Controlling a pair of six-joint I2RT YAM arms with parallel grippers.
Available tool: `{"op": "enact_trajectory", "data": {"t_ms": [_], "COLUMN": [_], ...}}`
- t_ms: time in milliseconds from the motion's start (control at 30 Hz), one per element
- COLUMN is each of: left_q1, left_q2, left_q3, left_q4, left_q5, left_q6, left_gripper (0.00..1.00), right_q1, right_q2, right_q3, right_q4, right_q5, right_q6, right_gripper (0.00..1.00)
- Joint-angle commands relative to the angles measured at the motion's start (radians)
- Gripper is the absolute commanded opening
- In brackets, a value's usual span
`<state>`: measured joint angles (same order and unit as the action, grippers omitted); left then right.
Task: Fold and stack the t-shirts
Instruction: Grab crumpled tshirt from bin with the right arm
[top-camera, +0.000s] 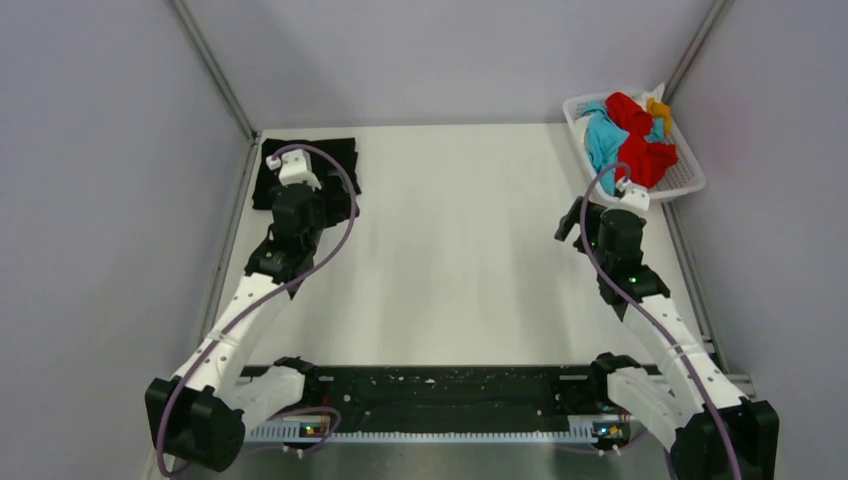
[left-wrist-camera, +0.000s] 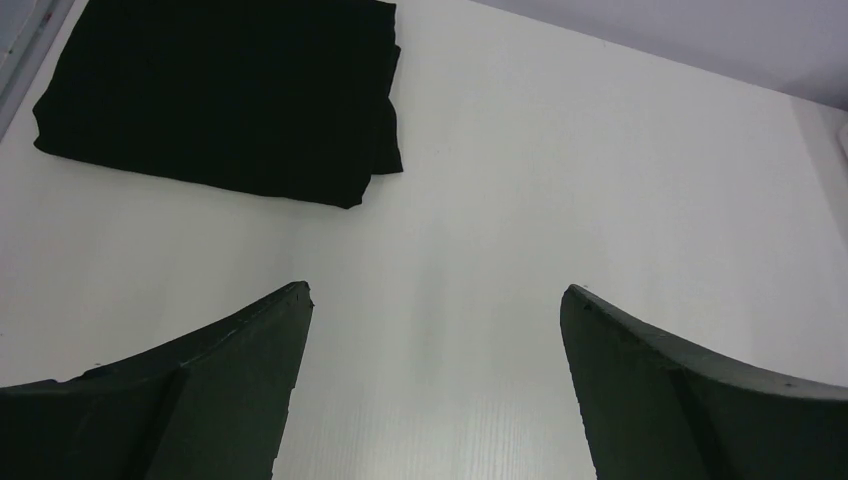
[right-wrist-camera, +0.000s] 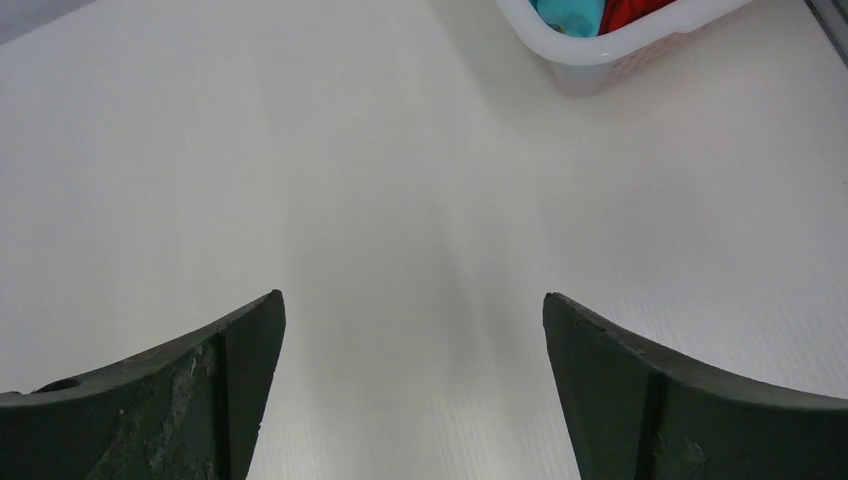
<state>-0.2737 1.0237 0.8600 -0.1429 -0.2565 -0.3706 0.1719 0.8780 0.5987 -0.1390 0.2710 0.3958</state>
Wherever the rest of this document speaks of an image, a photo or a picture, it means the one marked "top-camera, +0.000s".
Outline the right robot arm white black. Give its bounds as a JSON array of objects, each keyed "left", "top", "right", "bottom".
[{"left": 554, "top": 197, "right": 780, "bottom": 479}]

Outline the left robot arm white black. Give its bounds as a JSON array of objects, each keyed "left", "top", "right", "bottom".
[{"left": 144, "top": 184, "right": 327, "bottom": 478}]

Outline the folded black t shirt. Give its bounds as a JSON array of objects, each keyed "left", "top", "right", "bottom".
[{"left": 252, "top": 137, "right": 361, "bottom": 211}]

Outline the red t shirt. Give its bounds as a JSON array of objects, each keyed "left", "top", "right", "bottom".
[{"left": 606, "top": 92, "right": 678, "bottom": 189}]

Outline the white plastic basket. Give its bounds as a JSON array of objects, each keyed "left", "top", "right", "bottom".
[{"left": 562, "top": 92, "right": 706, "bottom": 202}]

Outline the yellow t shirt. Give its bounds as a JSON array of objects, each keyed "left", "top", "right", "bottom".
[{"left": 646, "top": 97, "right": 673, "bottom": 138}]

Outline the white cloth in basket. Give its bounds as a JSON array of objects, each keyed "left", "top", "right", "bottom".
[{"left": 634, "top": 82, "right": 666, "bottom": 110}]

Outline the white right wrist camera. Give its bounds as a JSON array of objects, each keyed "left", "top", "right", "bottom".
[{"left": 616, "top": 185, "right": 650, "bottom": 215}]

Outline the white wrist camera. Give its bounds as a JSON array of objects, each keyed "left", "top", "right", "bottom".
[
  {"left": 616, "top": 185, "right": 650, "bottom": 215},
  {"left": 265, "top": 149, "right": 322, "bottom": 190}
]

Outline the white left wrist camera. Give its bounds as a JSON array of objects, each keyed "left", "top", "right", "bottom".
[{"left": 265, "top": 149, "right": 322, "bottom": 190}]

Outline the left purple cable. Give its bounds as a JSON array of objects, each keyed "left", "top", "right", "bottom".
[{"left": 155, "top": 143, "right": 360, "bottom": 479}]

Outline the purple cable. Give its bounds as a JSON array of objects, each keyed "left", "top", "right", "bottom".
[
  {"left": 578, "top": 162, "right": 744, "bottom": 480},
  {"left": 155, "top": 143, "right": 360, "bottom": 479}
]

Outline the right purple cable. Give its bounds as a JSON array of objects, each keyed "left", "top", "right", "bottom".
[{"left": 578, "top": 162, "right": 744, "bottom": 480}]

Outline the white slotted cable duct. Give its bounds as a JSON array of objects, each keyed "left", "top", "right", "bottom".
[{"left": 244, "top": 416, "right": 634, "bottom": 445}]

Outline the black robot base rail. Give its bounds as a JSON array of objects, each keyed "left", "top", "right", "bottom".
[{"left": 281, "top": 358, "right": 634, "bottom": 434}]

